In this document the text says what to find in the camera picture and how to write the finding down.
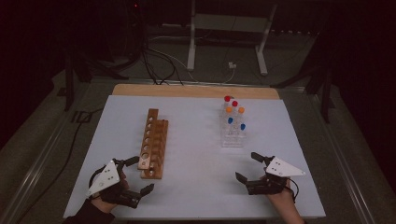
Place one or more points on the black tripod stand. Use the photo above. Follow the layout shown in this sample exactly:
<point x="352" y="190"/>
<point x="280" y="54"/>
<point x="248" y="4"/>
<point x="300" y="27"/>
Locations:
<point x="326" y="99"/>
<point x="69" y="84"/>

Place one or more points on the metal floor rail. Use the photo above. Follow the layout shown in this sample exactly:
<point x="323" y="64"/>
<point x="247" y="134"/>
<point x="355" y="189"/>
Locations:
<point x="345" y="168"/>
<point x="31" y="180"/>

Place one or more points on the orange cap test tube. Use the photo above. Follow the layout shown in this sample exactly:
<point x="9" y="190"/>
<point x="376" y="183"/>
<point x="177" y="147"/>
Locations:
<point x="241" y="109"/>
<point x="229" y="109"/>

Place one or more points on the white table mat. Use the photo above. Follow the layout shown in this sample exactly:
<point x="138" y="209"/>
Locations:
<point x="193" y="174"/>

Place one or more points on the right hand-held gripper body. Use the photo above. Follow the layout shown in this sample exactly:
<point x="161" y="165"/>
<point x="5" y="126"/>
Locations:
<point x="280" y="169"/>

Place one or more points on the wooden test tube rack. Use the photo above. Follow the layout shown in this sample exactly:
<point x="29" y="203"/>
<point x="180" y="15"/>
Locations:
<point x="158" y="146"/>

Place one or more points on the black floor bracket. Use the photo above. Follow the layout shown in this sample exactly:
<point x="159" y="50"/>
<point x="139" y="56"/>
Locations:
<point x="82" y="116"/>

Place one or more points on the red cap test tube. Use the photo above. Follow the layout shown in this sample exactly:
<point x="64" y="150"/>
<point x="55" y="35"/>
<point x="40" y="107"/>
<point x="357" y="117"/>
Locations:
<point x="227" y="98"/>
<point x="234" y="103"/>

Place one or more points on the blue cap test tube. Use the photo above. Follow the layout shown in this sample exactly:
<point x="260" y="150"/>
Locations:
<point x="243" y="126"/>
<point x="230" y="120"/>

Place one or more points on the white plug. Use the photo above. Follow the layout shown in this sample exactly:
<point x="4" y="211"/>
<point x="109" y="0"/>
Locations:
<point x="232" y="65"/>

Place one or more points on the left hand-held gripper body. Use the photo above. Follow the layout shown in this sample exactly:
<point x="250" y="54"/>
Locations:
<point x="106" y="177"/>

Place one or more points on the person's left hand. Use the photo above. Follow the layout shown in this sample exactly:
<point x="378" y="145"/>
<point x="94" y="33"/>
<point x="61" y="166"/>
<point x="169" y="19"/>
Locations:
<point x="102" y="206"/>

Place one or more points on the dark strip with pale dots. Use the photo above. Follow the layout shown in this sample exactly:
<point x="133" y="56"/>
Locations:
<point x="292" y="31"/>

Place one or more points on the person's right hand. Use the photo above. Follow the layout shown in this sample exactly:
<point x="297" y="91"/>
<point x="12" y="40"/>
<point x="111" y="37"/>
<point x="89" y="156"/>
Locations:
<point x="281" y="199"/>

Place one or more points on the clear plastic test tube rack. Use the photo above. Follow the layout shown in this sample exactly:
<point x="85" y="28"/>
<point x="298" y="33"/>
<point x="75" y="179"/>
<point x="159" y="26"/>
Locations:
<point x="233" y="141"/>

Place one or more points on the white metal stand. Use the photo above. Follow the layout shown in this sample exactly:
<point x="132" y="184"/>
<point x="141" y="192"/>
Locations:
<point x="190" y="46"/>

